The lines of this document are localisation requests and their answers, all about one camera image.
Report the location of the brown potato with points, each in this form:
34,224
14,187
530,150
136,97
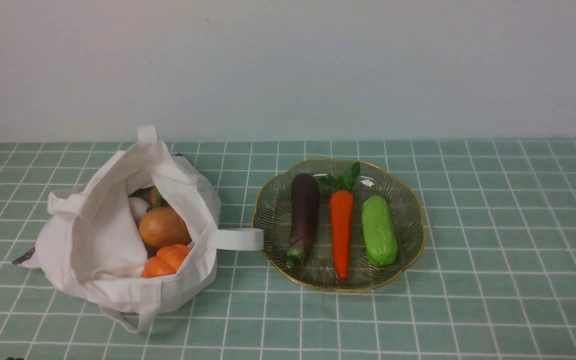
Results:
162,227

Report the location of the green checkered tablecloth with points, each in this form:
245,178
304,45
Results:
496,281

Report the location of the orange carrot with leaves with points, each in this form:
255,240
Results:
341,211

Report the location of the white cloth tote bag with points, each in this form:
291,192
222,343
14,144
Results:
90,247

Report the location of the orange pumpkin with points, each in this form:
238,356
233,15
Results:
167,261

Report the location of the white garlic bulb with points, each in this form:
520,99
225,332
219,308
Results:
138,208

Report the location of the orange vegetable with green leaf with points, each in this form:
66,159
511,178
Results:
156,199

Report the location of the dark purple eggplant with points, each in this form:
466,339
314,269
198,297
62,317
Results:
305,205

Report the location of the clear glass gold-rimmed plate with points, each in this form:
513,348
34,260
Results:
272,215

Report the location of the green cucumber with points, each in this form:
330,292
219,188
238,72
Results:
378,231

